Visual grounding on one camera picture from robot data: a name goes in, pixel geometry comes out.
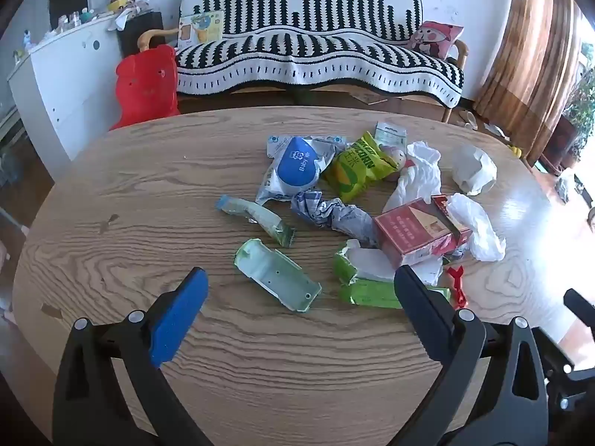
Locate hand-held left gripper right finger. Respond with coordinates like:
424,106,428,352
393,265,550,446

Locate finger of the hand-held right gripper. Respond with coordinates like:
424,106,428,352
563,288,595,322
532,326,595,412

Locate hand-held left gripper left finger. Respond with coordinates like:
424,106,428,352
52,267,212,446

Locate green tissue carton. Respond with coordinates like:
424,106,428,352
333,239,453,310

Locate blue white paper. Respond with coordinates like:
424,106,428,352
291,190,379,248

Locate red candy wrapper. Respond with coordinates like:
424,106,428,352
444,265,468,310

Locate red cigarette box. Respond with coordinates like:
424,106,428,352
373,196,473,270

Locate white plastic bag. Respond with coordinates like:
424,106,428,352
382,140,442,214
447,193,506,262

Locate green white plastic tray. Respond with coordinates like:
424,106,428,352
234,239,323,312

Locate clear green plastic wrapper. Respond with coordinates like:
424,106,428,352
215,194,297,248

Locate crumpled grey paper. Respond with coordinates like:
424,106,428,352
452,144,498,196

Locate purple plush toy red cap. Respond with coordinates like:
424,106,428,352
382,145,414,182

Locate green yellow snack packet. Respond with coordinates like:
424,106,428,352
324,131,404,201

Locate small green white box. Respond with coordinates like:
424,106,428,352
374,121,408,149

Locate blue white wipes pack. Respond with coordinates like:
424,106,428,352
255,136,336,206

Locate green potted plant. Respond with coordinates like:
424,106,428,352
562,43,595,149

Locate red plastic chair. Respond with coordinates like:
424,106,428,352
109,45,181,131

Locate brown curtain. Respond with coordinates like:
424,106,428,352
473,0,584,165

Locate white cabinet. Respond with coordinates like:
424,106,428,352
7,12,126,161

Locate pink cartoon pillow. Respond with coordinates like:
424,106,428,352
408,21,464,60

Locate black white striped blanket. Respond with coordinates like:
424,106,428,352
174,0,464,107

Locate black box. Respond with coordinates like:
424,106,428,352
116,10,164,56

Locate colourful picture booklet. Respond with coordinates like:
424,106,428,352
177,10,225,48

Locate clutter of small toys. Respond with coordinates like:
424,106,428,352
13,0,152,61

